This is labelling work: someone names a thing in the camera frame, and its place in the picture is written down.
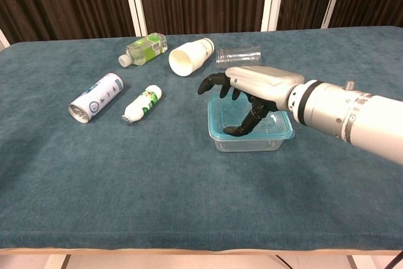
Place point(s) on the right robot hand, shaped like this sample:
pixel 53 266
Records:
pixel 264 83

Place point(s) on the teal plastic container lid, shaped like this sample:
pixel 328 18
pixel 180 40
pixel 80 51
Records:
pixel 217 124

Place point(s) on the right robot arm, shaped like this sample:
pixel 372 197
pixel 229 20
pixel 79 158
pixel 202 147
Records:
pixel 346 111

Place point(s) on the clear plastic food container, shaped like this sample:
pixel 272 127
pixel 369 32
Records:
pixel 245 146

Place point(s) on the clear plastic jar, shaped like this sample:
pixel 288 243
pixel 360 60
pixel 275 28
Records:
pixel 239 56

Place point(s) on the white paper cup stack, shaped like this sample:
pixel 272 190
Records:
pixel 192 56

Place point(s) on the green label water bottle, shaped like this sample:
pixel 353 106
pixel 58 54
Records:
pixel 145 49

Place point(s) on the white green yogurt bottle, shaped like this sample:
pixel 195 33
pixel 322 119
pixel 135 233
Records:
pixel 141 105

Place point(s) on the teal tablecloth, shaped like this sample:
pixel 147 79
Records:
pixel 157 187

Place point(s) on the white blue drink can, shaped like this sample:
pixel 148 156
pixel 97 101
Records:
pixel 97 97

